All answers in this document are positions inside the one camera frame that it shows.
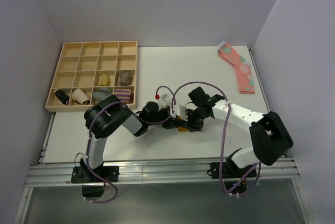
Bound pink patterned sock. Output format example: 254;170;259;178
217;41;255;94

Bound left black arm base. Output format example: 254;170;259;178
71;159;119;198

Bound mustard yellow striped sock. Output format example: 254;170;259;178
177;127;189;132

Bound taupe rolled sock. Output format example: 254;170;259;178
116;71;134;86

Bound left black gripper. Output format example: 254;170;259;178
147;106;182;130

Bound black rolled sock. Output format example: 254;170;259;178
54;89;70;105

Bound purple striped rolled sock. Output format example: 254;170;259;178
113;89;134;104

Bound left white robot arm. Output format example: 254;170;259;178
80;95;182;182

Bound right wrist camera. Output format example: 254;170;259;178
171;104;187;121

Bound aluminium mounting rail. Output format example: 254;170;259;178
25;157;300;187

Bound yellow rolled sock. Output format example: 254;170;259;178
99;73;110;86

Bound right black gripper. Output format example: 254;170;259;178
181;108;208;133

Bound beige rolled sock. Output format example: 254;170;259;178
72;88;90;105

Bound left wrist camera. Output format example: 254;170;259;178
155;94;172;109

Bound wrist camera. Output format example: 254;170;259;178
155;94;172;109
171;104;187;121

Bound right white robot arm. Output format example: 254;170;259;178
186;87;294;177

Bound wooden compartment tray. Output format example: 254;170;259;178
46;41;138;112

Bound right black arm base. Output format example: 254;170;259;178
222;151;260;197

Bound grey rolled sock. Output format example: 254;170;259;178
92;87;113;103

